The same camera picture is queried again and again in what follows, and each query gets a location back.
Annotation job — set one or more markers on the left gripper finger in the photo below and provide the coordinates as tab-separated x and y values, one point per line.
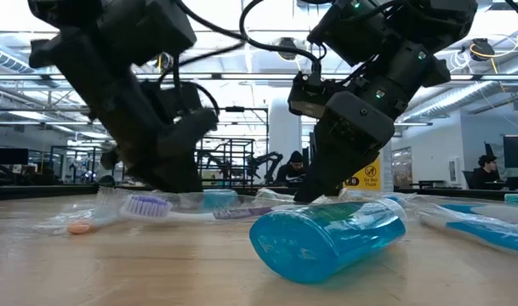
165	170

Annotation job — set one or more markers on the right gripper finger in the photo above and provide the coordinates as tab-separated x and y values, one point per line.
331	170

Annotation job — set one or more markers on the blue white toothbrush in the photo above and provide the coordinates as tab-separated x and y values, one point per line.
496	212
479	236
360	196

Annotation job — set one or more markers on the purple white toothbrush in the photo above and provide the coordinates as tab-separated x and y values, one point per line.
148	207

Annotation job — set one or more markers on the orange white toothbrush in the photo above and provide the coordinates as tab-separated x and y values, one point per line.
81	228

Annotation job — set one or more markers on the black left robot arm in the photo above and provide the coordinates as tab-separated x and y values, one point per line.
126	25

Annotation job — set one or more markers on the black background robot arm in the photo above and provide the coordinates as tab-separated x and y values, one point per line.
265	163

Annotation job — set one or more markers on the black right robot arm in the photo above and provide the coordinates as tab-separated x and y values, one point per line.
433	21

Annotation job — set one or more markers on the yellow wipes canister white lid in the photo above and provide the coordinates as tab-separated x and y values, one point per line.
365	174

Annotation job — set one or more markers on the person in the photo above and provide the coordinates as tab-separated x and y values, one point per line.
292	170
486	172

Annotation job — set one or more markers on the black background workcell frame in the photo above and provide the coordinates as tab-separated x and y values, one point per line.
71	147

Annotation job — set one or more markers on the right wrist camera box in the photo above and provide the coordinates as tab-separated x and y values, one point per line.
309	100

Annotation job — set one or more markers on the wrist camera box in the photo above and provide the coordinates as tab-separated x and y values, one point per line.
309	100
173	100

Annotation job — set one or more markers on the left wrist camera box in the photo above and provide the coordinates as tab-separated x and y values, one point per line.
173	100

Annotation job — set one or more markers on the silver ventilation duct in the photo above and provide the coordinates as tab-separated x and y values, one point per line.
462	98
7	59

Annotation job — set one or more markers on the black aluminium table frame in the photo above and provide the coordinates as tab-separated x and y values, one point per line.
37	192

